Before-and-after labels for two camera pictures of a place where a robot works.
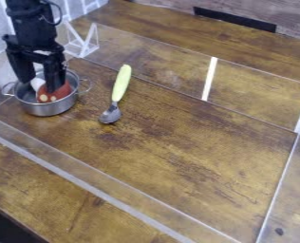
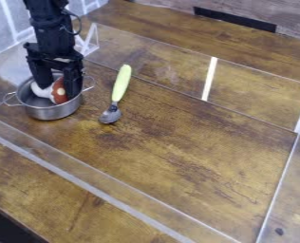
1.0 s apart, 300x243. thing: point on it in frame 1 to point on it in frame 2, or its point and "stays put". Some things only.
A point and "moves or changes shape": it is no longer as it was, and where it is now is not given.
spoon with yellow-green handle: (112, 113) stays put
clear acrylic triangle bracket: (71, 42) stays put
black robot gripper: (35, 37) to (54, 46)
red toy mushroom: (60, 91) moves or changes shape
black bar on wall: (237, 20) stays put
